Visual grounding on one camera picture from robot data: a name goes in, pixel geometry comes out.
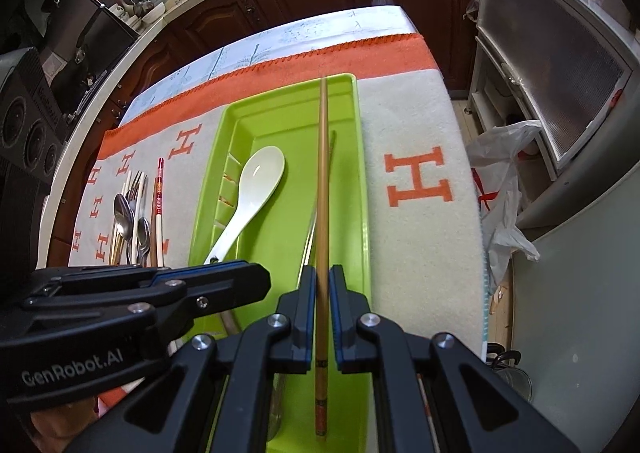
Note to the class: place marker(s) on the grey metal cabinet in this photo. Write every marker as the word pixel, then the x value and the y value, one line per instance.
pixel 575 308

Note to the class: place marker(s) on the metal kettle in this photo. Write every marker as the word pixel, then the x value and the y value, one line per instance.
pixel 507 375

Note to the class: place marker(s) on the white plastic bag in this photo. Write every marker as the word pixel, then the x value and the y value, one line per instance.
pixel 500 148

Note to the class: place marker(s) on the cream blanket with orange letters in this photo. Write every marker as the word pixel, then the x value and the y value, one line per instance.
pixel 415 258

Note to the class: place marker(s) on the metal chopstick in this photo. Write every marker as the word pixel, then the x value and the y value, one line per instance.
pixel 310 238

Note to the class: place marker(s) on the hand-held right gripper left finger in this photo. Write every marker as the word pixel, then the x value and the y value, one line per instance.
pixel 310 313

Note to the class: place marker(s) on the pale printed table cover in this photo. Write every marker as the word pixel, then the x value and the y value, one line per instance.
pixel 320 30

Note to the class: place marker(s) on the black kitchen appliance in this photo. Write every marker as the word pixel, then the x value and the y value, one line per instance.
pixel 90 40

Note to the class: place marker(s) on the brown bamboo chopstick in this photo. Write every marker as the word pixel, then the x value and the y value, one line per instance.
pixel 324 158

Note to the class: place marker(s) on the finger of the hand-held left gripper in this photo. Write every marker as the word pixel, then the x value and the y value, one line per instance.
pixel 220 293
pixel 100 278

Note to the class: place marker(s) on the white cabinet with glass door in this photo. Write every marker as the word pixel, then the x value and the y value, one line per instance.
pixel 550 58

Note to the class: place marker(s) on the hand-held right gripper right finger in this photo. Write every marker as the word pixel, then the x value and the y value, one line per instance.
pixel 336 313

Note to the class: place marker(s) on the black speaker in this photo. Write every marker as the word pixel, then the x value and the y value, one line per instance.
pixel 25 118

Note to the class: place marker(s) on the white ceramic soup spoon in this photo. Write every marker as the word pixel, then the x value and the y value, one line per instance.
pixel 262 170

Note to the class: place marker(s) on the large metal spoon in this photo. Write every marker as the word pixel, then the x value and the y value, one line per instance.
pixel 123 215

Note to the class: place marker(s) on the red patterned white chopstick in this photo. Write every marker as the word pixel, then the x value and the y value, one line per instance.
pixel 158 198

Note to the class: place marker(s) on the green plastic utensil tray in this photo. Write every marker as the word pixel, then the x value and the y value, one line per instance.
pixel 287 233

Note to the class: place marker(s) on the person's left hand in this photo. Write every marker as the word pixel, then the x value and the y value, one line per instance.
pixel 57 430

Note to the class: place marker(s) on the metal fork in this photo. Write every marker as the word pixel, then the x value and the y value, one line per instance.
pixel 135 190

